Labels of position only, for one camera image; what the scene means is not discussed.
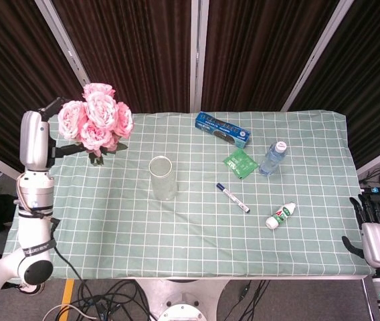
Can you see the small white drink bottle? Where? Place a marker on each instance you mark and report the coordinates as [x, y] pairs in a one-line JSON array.
[[280, 216]]

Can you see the dark brown curtain panel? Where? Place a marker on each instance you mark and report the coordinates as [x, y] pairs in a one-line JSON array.
[[370, 67], [136, 50], [9, 67], [260, 50]]

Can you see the clear glass cup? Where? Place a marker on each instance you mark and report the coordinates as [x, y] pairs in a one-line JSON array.
[[163, 182]]

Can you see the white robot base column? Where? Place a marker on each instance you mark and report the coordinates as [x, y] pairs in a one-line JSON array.
[[183, 301]]

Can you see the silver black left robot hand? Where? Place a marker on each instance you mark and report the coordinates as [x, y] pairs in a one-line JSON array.
[[34, 140]]

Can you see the clear plastic water bottle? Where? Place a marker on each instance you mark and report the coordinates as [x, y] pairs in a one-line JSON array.
[[272, 160]]

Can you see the green white checked tablecloth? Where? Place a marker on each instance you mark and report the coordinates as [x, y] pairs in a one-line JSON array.
[[176, 240]]

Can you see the green sachet packet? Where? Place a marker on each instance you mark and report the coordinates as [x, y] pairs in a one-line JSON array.
[[240, 164]]

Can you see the blue cookie box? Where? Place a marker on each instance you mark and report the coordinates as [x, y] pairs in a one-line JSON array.
[[223, 130]]

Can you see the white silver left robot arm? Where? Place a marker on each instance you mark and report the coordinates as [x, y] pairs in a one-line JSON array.
[[34, 230]]

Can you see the blue white marker pen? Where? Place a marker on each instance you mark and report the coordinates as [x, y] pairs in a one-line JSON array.
[[233, 198]]

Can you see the pink rose bouquet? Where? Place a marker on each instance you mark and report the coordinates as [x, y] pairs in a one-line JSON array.
[[96, 113]]

